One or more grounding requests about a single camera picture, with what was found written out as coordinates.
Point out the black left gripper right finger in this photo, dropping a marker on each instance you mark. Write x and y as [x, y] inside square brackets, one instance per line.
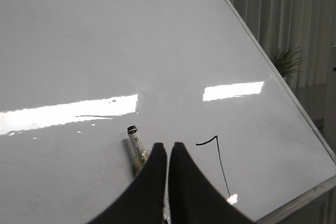
[192, 198]

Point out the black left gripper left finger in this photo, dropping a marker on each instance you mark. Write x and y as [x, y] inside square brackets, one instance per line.
[143, 200]

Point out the black taped whiteboard marker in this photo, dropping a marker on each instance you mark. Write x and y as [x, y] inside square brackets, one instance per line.
[141, 155]

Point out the green potted plant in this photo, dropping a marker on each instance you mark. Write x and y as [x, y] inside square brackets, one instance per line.
[287, 61]

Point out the white whiteboard with metal frame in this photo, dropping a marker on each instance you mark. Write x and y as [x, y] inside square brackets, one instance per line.
[76, 73]

